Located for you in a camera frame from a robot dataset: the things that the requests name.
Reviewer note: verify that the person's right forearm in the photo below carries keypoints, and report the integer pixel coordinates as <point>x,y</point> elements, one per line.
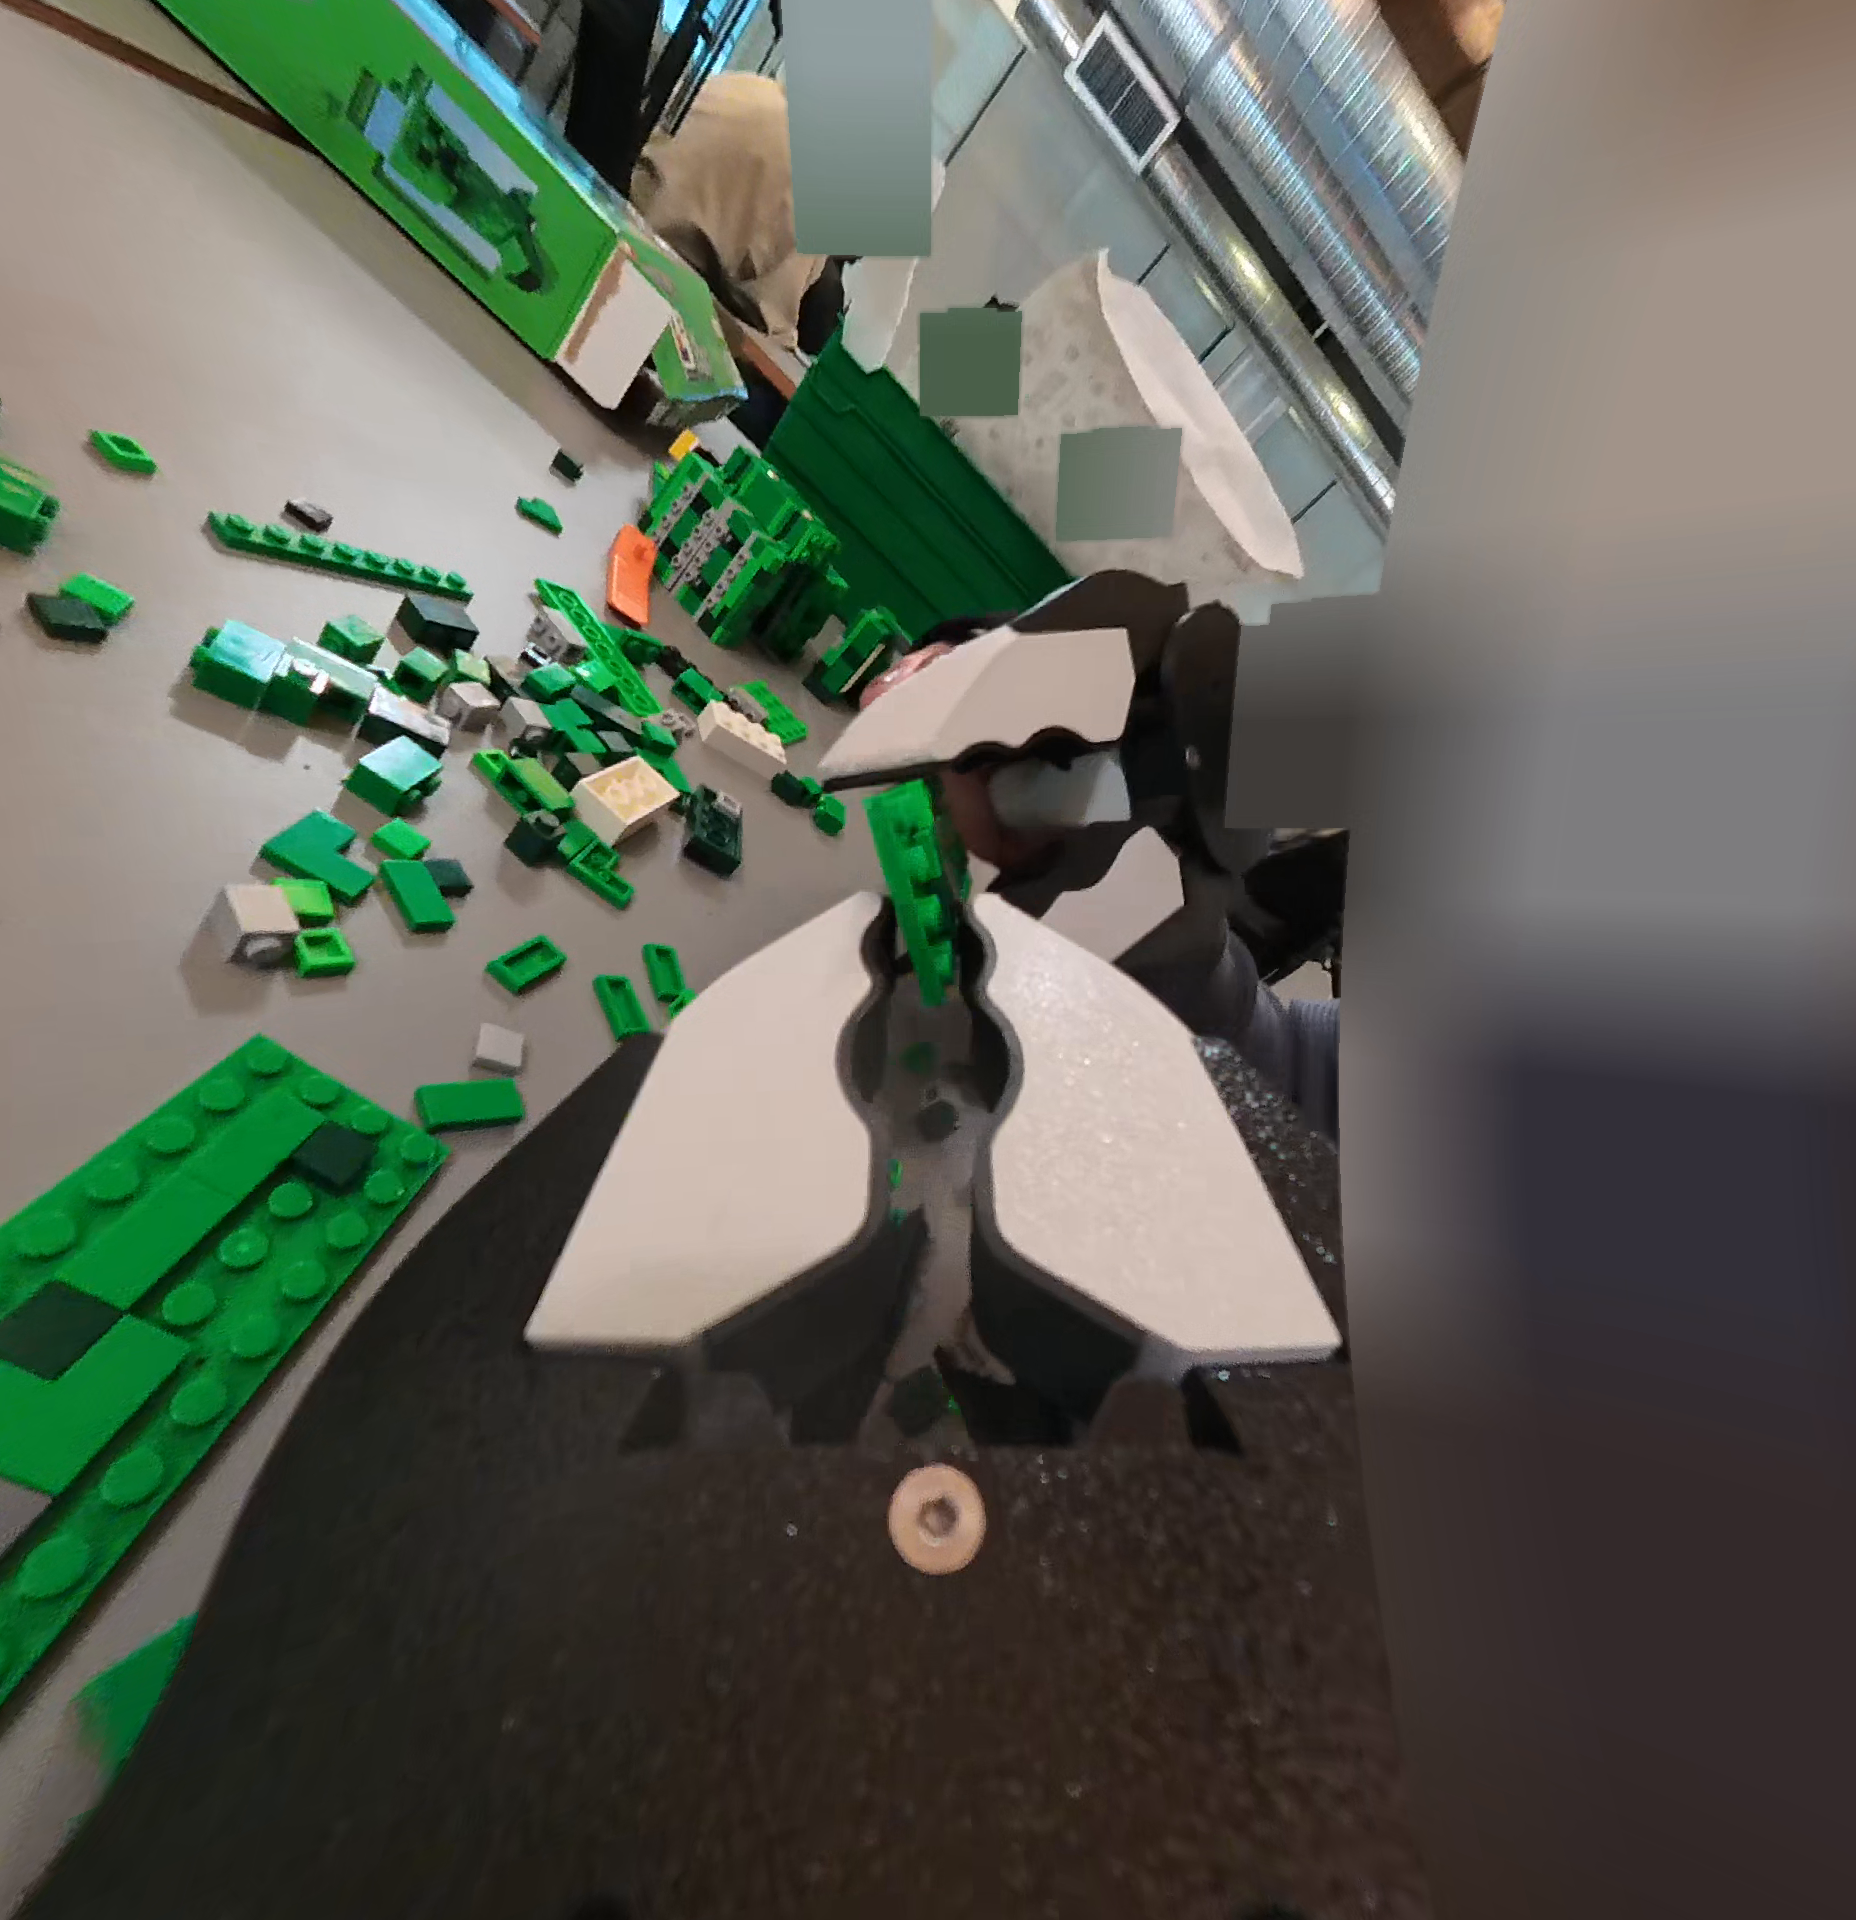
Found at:
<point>1276,1035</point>

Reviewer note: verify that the green toy set box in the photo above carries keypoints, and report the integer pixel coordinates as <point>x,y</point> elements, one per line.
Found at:
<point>462,209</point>

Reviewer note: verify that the long green studded plate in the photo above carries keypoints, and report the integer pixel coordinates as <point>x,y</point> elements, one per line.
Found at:
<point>916,886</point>

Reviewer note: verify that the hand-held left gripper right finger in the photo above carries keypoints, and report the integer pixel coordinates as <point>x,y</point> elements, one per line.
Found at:
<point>1138,1153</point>

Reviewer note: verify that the green plastic crate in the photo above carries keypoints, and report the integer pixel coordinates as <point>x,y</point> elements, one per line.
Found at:
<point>907,479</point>

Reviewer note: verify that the silver ventilation duct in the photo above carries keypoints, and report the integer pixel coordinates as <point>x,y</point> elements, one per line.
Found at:
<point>1288,163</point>

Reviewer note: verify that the pile of loose green bricks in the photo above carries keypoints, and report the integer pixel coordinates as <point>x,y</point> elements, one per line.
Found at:
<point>403,749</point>

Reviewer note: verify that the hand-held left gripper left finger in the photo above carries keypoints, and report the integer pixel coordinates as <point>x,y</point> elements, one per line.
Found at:
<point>721,1140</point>

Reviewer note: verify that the narrow green ten-stud plate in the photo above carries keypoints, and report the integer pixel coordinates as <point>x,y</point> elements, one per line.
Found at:
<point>333,555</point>

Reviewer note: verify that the white toy brick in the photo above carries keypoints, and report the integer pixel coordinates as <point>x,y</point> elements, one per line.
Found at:
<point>627,795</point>
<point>743,732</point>

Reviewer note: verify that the white printed paper bag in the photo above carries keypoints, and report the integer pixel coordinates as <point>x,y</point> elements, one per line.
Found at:
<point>1167,391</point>

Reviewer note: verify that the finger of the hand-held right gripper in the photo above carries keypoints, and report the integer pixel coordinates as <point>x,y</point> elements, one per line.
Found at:
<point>1133,894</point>
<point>1005,681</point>

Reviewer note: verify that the orange brick separator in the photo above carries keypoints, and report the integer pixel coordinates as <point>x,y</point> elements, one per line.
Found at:
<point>630,575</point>

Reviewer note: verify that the built green brick assembly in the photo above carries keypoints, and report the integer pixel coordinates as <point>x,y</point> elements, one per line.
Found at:
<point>748,555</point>

